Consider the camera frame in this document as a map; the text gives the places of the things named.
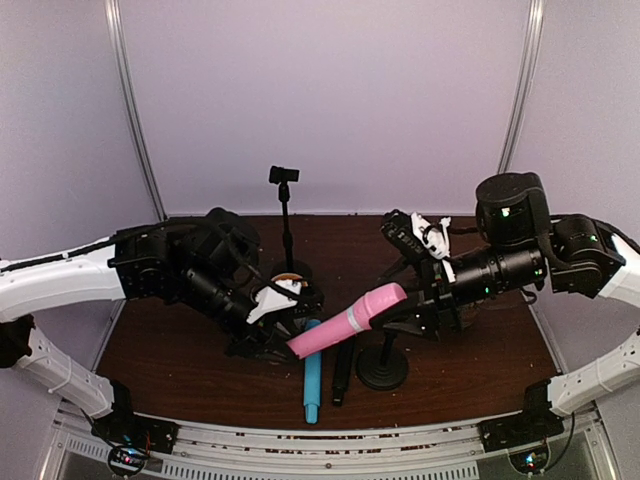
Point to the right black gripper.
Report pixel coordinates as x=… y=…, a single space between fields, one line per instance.
x=439 y=304

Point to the front aluminium rail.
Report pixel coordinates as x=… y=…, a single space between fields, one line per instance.
x=439 y=451

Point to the aluminium frame post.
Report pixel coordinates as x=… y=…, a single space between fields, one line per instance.
x=529 y=59
x=117 y=37

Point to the white mug orange inside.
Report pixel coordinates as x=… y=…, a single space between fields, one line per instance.
x=289 y=276

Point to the short stand with clip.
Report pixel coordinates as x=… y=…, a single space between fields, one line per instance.
x=382 y=367

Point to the blue toy microphone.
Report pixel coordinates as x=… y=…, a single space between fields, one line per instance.
x=312 y=387

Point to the black wireless microphone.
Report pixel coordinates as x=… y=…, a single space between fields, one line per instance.
x=342 y=371

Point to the pink toy microphone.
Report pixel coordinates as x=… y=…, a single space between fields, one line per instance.
x=350 y=322

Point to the right aluminium frame post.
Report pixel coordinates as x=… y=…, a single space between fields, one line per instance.
x=529 y=59

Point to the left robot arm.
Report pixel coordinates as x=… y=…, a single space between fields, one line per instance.
x=208 y=263

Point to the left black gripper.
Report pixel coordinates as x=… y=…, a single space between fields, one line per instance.
x=261 y=335

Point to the floral ceramic mug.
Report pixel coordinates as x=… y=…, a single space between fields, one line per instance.
x=468 y=314

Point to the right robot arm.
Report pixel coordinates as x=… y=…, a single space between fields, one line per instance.
x=525 y=245

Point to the tall black phone stand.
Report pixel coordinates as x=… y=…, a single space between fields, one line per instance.
x=282 y=177

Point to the left aluminium frame post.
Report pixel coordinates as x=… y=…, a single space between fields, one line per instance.
x=117 y=37

